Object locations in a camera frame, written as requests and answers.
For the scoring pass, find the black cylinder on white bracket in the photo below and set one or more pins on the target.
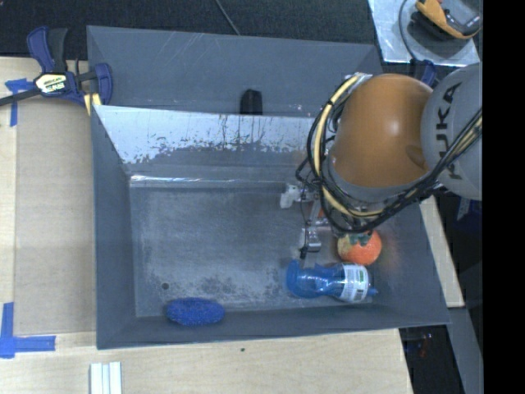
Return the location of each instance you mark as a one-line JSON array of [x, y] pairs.
[[288, 196]]

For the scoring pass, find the grey metal bin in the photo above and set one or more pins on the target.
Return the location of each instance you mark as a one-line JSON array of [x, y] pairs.
[[213, 236]]

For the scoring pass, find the blue clear plastic bottle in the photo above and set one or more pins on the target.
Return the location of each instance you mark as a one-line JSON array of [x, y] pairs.
[[316, 283]]

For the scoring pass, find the pale wood board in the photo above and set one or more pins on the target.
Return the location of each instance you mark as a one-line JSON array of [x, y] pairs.
[[53, 220]]

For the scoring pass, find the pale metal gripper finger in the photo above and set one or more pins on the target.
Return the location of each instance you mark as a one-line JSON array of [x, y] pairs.
[[313, 240]]

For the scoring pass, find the orange toy fruit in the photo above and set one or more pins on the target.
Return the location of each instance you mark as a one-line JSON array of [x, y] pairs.
[[363, 249]]

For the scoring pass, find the small black block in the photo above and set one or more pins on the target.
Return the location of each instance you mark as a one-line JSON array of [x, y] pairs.
[[251, 102]]

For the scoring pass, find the blue sponge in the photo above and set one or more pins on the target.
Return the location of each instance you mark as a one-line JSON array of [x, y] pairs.
[[195, 311]]

